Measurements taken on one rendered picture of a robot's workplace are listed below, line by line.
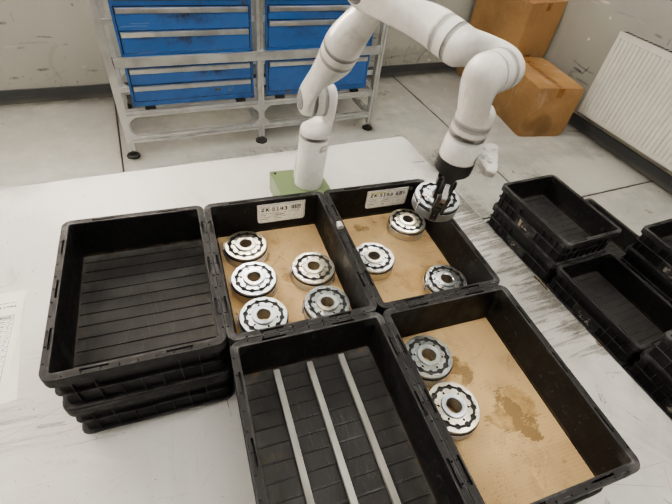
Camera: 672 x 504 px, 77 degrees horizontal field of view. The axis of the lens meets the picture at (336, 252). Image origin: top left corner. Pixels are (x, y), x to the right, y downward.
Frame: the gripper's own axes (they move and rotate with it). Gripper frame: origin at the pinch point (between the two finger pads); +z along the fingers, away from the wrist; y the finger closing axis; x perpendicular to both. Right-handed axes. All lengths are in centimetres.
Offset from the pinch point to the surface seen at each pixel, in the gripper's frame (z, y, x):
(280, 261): 21.4, 10.9, -31.3
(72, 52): 96, -164, -245
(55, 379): 9, 56, -53
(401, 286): 19.9, 8.3, -1.0
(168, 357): 10, 47, -39
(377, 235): 21.5, -7.5, -10.2
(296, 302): 20.2, 21.6, -23.5
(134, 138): 107, -111, -169
